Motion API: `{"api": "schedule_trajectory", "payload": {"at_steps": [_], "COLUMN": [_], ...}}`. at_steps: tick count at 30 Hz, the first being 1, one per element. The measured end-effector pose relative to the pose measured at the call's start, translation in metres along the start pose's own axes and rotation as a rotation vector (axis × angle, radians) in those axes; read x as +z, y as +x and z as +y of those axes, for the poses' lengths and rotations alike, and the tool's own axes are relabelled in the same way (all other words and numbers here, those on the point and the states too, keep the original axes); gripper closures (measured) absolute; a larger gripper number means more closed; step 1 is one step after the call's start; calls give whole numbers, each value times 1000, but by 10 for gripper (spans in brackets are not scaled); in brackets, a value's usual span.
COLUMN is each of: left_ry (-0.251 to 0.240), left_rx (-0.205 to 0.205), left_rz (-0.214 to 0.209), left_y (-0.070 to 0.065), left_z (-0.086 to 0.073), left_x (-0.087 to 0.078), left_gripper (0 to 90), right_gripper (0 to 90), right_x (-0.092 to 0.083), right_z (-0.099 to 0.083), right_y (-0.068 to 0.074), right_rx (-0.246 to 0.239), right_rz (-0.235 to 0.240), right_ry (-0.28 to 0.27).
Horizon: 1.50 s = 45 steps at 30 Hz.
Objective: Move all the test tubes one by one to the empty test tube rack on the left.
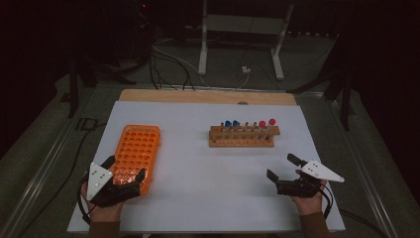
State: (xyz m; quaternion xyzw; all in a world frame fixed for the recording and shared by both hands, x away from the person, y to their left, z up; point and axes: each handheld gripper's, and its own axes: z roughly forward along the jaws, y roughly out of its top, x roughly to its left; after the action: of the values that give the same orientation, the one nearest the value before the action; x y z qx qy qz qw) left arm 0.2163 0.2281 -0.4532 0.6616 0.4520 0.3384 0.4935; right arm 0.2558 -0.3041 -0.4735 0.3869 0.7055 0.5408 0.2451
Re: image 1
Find white plug with cable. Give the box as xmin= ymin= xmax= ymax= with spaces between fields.
xmin=237 ymin=64 xmax=252 ymax=89

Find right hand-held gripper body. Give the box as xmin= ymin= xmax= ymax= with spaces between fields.
xmin=275 ymin=160 xmax=346 ymax=199

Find white table mat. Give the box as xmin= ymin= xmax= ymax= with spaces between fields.
xmin=66 ymin=100 xmax=347 ymax=234

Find dark power strip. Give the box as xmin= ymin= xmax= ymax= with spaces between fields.
xmin=285 ymin=30 xmax=336 ymax=39

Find person's left hand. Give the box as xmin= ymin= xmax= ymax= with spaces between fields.
xmin=80 ymin=179 xmax=126 ymax=223

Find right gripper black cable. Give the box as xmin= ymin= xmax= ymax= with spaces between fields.
xmin=316 ymin=179 xmax=335 ymax=221

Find black floor cables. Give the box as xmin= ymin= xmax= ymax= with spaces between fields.
xmin=149 ymin=45 xmax=196 ymax=91

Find person's right hand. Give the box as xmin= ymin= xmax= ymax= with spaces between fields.
xmin=290 ymin=178 xmax=329 ymax=217

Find blue-capped glass test tube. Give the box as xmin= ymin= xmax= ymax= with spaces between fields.
xmin=223 ymin=120 xmax=233 ymax=142
xmin=231 ymin=119 xmax=241 ymax=142

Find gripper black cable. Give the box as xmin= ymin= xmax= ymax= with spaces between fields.
xmin=76 ymin=174 xmax=97 ymax=226
xmin=316 ymin=179 xmax=335 ymax=221

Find orange plastic tube rack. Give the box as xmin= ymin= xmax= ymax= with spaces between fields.
xmin=108 ymin=124 xmax=161 ymax=196

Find black stand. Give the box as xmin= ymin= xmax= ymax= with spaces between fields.
xmin=286 ymin=33 xmax=357 ymax=132
xmin=67 ymin=56 xmax=137 ymax=119

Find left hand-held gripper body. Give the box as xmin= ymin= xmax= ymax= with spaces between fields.
xmin=86 ymin=162 xmax=143 ymax=208

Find dark equipment with red light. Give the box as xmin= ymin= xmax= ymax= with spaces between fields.
xmin=132 ymin=0 xmax=157 ymax=63

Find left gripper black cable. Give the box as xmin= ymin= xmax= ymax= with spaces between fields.
xmin=76 ymin=174 xmax=97 ymax=226

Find white metal stand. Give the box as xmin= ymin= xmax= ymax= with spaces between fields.
xmin=197 ymin=0 xmax=295 ymax=81

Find wooden test tube rack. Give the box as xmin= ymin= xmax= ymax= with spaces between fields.
xmin=208 ymin=122 xmax=281 ymax=149

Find long black floor cable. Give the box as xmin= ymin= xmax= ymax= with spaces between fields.
xmin=18 ymin=121 xmax=107 ymax=238

